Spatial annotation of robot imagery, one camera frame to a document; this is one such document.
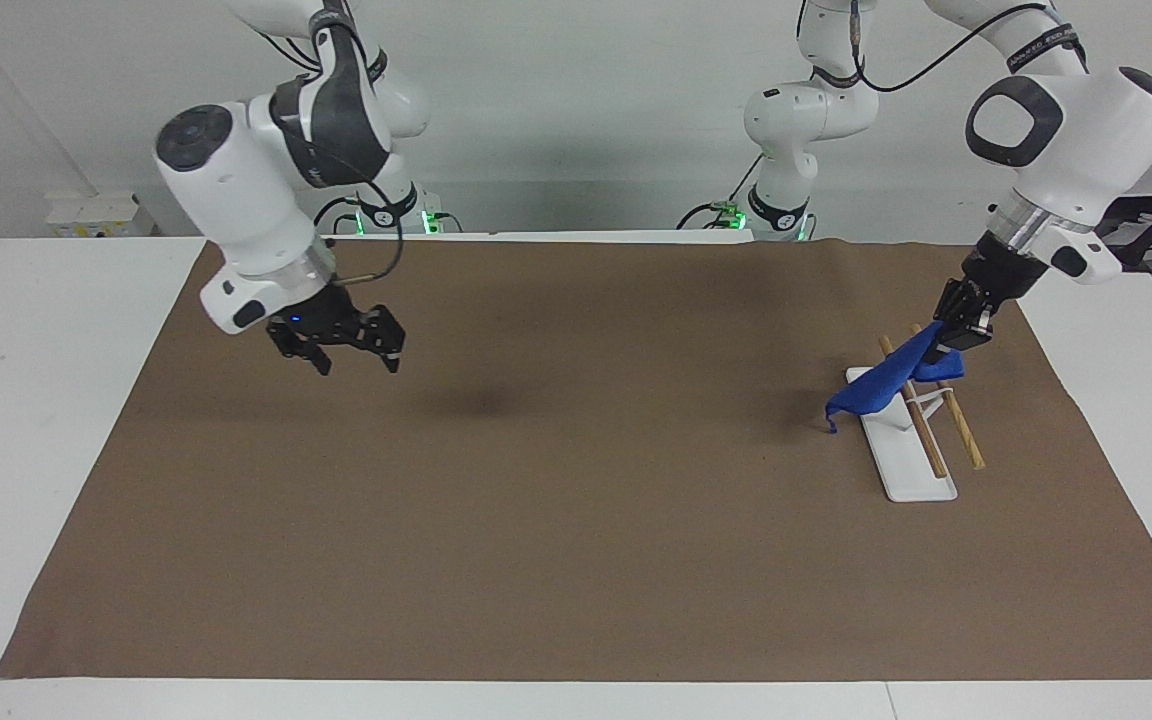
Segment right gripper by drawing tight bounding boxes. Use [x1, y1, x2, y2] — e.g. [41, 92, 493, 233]
[267, 283, 407, 378]

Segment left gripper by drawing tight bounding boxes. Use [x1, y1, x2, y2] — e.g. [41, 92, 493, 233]
[935, 231, 1048, 352]

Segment blue towel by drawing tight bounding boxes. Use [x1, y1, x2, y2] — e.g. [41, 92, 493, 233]
[825, 321, 966, 434]

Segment white rack with wooden bars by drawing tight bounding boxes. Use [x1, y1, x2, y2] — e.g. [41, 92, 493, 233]
[845, 323, 987, 504]

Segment white box with yellow labels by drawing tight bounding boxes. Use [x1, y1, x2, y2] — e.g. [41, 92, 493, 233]
[43, 191, 158, 239]

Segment black cable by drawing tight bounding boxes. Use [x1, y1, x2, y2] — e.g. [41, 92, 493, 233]
[331, 165, 406, 287]
[677, 153, 768, 232]
[847, 0, 1053, 94]
[313, 196, 363, 237]

